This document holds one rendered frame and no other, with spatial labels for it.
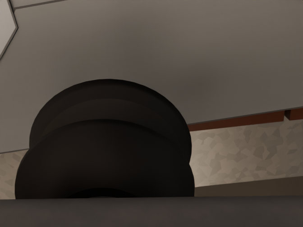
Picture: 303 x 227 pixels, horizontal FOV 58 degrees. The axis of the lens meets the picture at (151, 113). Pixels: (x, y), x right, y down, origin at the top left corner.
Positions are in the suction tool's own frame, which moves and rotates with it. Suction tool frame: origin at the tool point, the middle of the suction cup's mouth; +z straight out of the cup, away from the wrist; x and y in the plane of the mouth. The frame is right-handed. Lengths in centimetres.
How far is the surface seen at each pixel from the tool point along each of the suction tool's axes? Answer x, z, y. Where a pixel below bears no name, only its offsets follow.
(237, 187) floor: 90, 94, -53
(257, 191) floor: 92, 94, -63
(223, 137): 17.5, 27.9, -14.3
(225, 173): 24.3, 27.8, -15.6
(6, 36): -0.8, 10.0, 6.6
